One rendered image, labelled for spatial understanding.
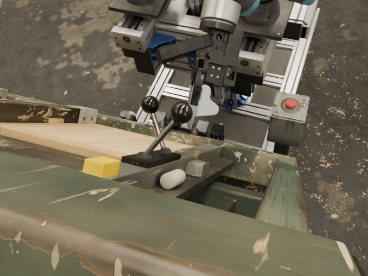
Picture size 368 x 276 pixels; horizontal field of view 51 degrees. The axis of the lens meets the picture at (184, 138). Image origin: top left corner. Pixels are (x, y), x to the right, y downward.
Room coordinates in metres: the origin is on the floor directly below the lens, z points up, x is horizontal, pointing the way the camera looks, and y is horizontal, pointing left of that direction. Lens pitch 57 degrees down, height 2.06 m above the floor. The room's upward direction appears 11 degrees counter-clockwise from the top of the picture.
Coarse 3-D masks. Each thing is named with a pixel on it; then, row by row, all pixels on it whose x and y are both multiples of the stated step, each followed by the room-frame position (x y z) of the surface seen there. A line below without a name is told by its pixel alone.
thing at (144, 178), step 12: (192, 156) 0.46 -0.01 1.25; (204, 156) 0.52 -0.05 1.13; (216, 156) 0.61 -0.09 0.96; (120, 168) 0.30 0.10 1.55; (132, 168) 0.30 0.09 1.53; (144, 168) 0.31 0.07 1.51; (156, 168) 0.33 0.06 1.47; (168, 168) 0.36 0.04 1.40; (180, 168) 0.40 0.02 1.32; (120, 180) 0.25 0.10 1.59; (132, 180) 0.27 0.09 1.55; (144, 180) 0.29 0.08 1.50; (156, 180) 0.32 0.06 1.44
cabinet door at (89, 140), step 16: (0, 128) 0.58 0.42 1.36; (16, 128) 0.59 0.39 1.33; (32, 128) 0.63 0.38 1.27; (48, 128) 0.66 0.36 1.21; (64, 128) 0.70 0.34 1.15; (80, 128) 0.74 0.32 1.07; (96, 128) 0.79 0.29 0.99; (112, 128) 0.83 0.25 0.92; (48, 144) 0.51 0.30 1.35; (64, 144) 0.50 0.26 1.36; (80, 144) 0.50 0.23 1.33; (96, 144) 0.54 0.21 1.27; (112, 144) 0.56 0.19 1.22; (128, 144) 0.59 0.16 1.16; (144, 144) 0.62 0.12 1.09; (176, 144) 0.70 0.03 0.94
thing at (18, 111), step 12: (0, 108) 0.66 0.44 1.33; (12, 108) 0.68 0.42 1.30; (24, 108) 0.71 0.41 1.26; (36, 108) 0.73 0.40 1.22; (48, 108) 0.76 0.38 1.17; (60, 108) 0.80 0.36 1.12; (72, 108) 0.83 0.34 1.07; (84, 108) 0.87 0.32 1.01; (0, 120) 0.64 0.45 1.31; (12, 120) 0.66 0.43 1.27; (24, 120) 0.69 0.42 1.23; (36, 120) 0.71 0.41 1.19; (72, 120) 0.81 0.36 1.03; (84, 120) 0.85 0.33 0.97
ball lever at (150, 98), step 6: (150, 96) 0.51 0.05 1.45; (144, 102) 0.49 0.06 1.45; (150, 102) 0.49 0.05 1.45; (156, 102) 0.49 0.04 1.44; (144, 108) 0.49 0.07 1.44; (150, 108) 0.48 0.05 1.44; (156, 108) 0.48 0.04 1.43; (156, 120) 0.47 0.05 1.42; (156, 126) 0.45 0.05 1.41; (156, 132) 0.45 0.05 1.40; (162, 144) 0.42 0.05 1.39; (162, 150) 0.41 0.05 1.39; (168, 150) 0.41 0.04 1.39
